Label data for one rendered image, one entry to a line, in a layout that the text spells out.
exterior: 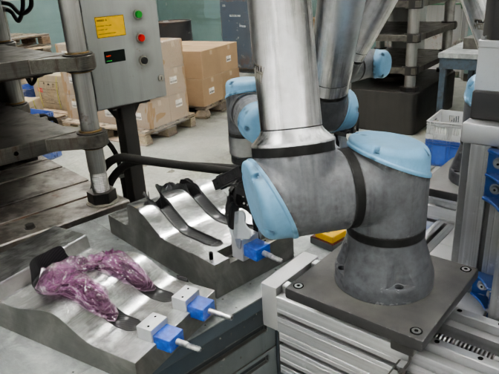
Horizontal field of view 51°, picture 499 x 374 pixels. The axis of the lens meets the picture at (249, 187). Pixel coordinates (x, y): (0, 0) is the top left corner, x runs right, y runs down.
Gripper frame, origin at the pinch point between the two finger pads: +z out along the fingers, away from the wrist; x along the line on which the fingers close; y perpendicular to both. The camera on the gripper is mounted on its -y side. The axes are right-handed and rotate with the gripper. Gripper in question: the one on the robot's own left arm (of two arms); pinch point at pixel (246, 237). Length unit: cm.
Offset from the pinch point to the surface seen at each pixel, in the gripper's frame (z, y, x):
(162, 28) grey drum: 14, -597, 391
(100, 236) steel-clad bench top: 15, -55, -8
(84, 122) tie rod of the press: -13, -80, 4
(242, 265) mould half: 9.7, -4.5, 2.1
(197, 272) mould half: 11.0, -11.8, -6.0
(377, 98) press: 62, -200, 355
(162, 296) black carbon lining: 10.1, -8.6, -18.1
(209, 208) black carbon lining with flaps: 5.7, -28.6, 12.3
